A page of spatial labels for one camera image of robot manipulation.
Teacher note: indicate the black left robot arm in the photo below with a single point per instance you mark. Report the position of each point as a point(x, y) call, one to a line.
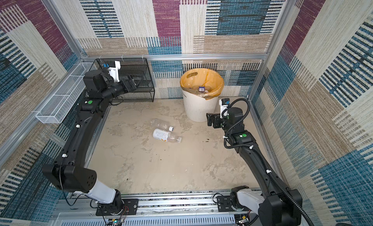
point(68, 172)

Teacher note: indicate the black wire mesh shelf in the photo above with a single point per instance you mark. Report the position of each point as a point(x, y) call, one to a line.
point(120, 80)

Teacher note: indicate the clear unlabelled plastic bottle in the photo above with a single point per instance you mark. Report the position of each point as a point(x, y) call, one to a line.
point(160, 124)

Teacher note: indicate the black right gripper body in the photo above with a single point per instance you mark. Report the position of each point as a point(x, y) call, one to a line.
point(213, 119)

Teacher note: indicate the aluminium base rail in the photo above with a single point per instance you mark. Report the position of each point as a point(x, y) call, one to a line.
point(190, 208)

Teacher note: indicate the orange bin liner bag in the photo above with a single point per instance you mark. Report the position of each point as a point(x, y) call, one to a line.
point(210, 79)

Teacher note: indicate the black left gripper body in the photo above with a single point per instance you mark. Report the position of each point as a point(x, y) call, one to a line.
point(123, 83)

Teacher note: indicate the white bottle yellow V label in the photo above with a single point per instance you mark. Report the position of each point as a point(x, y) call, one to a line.
point(166, 136)

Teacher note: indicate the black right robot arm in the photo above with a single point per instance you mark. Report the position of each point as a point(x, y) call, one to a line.
point(277, 205)

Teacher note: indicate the white plastic trash bin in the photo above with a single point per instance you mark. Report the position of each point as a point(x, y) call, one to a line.
point(196, 107)

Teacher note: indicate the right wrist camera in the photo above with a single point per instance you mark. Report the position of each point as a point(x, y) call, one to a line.
point(224, 103)

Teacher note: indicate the white wire mesh basket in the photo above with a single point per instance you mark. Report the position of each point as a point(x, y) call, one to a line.
point(60, 103)

